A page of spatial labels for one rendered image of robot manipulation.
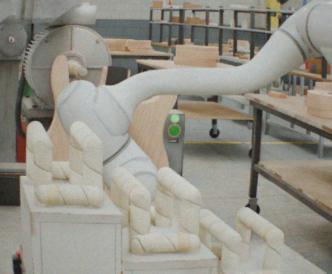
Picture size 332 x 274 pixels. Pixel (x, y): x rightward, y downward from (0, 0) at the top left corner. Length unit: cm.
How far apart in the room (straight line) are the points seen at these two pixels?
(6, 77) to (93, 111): 411
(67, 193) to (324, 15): 73
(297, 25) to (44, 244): 84
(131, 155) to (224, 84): 25
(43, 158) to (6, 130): 452
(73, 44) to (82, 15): 11
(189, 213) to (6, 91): 449
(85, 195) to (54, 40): 109
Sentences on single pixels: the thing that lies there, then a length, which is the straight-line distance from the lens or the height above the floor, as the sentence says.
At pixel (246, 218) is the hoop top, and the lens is 143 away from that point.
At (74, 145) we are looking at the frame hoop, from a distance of 136.
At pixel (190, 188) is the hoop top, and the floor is 113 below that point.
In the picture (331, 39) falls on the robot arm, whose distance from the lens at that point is 160.
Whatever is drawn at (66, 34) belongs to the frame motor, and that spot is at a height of 135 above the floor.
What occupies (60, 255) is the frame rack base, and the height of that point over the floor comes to 103.
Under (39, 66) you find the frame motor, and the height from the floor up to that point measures 125.
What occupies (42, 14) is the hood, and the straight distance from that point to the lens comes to 193.
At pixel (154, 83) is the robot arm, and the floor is 126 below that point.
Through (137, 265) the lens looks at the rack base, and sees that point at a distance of 121.
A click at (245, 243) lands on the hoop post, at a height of 98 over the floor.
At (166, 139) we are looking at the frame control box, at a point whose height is 104.
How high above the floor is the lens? 140
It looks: 8 degrees down
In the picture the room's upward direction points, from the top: 3 degrees clockwise
